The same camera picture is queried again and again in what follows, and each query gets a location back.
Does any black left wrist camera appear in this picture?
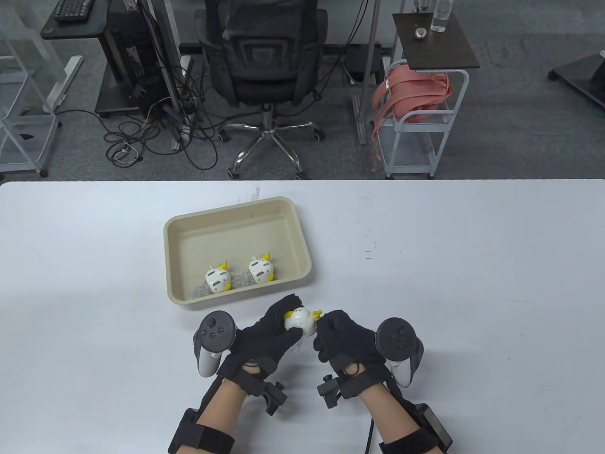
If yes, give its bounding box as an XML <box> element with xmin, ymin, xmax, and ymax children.
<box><xmin>258</xmin><ymin>378</ymin><xmax>288</xmax><ymax>416</ymax></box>

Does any black left forearm band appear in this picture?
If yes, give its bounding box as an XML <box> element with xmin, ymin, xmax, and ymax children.
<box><xmin>168</xmin><ymin>408</ymin><xmax>235</xmax><ymax>454</ymax></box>

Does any dark brown side tabletop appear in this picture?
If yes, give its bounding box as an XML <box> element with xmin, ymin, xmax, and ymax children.
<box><xmin>392</xmin><ymin>12</ymin><xmax>480</xmax><ymax>71</ymax></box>

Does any white wheeled cart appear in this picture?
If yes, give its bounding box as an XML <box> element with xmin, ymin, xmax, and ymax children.
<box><xmin>378</xmin><ymin>59</ymin><xmax>470</xmax><ymax>179</ymax></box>

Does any clear water bottle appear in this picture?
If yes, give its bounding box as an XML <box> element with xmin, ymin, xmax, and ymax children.
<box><xmin>430</xmin><ymin>0</ymin><xmax>454</xmax><ymax>33</ymax></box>

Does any white jellyfish mechanical toy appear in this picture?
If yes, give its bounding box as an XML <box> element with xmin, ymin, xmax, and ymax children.
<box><xmin>191</xmin><ymin>260</ymin><xmax>232</xmax><ymax>299</ymax></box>
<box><xmin>284</xmin><ymin>306</ymin><xmax>324</xmax><ymax>353</ymax></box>
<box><xmin>235</xmin><ymin>252</ymin><xmax>276</xmax><ymax>289</ymax></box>

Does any beige plastic tray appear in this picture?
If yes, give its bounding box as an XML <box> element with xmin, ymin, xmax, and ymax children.
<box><xmin>163</xmin><ymin>196</ymin><xmax>313</xmax><ymax>306</ymax></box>

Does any black computer tower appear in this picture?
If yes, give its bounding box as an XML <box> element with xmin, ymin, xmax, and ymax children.
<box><xmin>105</xmin><ymin>0</ymin><xmax>164</xmax><ymax>119</ymax></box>

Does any white metal rack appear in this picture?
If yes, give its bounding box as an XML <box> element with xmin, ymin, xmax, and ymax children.
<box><xmin>0</xmin><ymin>28</ymin><xmax>62</xmax><ymax>178</ymax></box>

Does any black computer desk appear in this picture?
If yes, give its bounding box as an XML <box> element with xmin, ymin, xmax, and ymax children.
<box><xmin>40</xmin><ymin>0</ymin><xmax>110</xmax><ymax>40</ymax></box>

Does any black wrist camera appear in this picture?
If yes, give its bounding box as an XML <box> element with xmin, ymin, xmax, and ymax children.
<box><xmin>317</xmin><ymin>374</ymin><xmax>345</xmax><ymax>410</ymax></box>
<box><xmin>258</xmin><ymin>378</ymin><xmax>288</xmax><ymax>416</ymax></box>

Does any white desk foot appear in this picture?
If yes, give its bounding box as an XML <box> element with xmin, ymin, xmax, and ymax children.
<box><xmin>45</xmin><ymin>56</ymin><xmax>84</xmax><ymax>114</ymax></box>

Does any person's right hand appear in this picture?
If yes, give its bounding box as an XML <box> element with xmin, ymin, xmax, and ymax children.
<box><xmin>313</xmin><ymin>310</ymin><xmax>394</xmax><ymax>400</ymax></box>

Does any tangle of black floor cables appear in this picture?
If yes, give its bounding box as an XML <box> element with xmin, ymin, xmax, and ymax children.
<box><xmin>61</xmin><ymin>57</ymin><xmax>223</xmax><ymax>172</ymax></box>

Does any black stand base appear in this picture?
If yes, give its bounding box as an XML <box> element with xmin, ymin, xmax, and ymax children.
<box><xmin>548</xmin><ymin>50</ymin><xmax>605</xmax><ymax>112</ymax></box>

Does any black mesh office chair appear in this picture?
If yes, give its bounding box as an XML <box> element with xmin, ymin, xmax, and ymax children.
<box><xmin>196</xmin><ymin>0</ymin><xmax>329</xmax><ymax>180</ymax></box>

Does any black left hand controller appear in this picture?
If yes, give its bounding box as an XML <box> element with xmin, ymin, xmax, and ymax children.
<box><xmin>193</xmin><ymin>310</ymin><xmax>237</xmax><ymax>378</ymax></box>

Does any white coiled cable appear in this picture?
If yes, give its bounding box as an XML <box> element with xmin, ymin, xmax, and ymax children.
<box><xmin>115</xmin><ymin>141</ymin><xmax>143</xmax><ymax>164</ymax></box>

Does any pink backpack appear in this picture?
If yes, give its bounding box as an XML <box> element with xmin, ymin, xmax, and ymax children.
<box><xmin>371</xmin><ymin>64</ymin><xmax>454</xmax><ymax>172</ymax></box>

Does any person's left forearm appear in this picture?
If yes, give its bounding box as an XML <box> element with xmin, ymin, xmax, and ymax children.
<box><xmin>196</xmin><ymin>378</ymin><xmax>246</xmax><ymax>438</ymax></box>

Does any black right forearm band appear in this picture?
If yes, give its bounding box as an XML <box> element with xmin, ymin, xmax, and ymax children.
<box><xmin>378</xmin><ymin>402</ymin><xmax>453</xmax><ymax>454</ymax></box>

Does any aluminium frame post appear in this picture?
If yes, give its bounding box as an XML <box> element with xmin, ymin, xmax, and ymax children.
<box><xmin>137</xmin><ymin>0</ymin><xmax>183</xmax><ymax>150</ymax></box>
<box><xmin>352</xmin><ymin>0</ymin><xmax>381</xmax><ymax>145</ymax></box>

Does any black box under desk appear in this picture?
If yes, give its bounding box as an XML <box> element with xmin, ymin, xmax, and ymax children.
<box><xmin>345</xmin><ymin>45</ymin><xmax>384</xmax><ymax>86</ymax></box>

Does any person's right forearm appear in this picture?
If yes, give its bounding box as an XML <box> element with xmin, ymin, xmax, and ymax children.
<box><xmin>359</xmin><ymin>384</ymin><xmax>421</xmax><ymax>445</ymax></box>

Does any black keyboard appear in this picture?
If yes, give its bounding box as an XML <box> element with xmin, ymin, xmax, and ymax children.
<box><xmin>53</xmin><ymin>0</ymin><xmax>95</xmax><ymax>23</ymax></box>

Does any person's left hand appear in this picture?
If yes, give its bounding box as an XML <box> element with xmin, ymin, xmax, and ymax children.
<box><xmin>217</xmin><ymin>294</ymin><xmax>303</xmax><ymax>397</ymax></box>

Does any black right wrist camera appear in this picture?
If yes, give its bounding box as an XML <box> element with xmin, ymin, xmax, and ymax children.
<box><xmin>317</xmin><ymin>374</ymin><xmax>345</xmax><ymax>410</ymax></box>

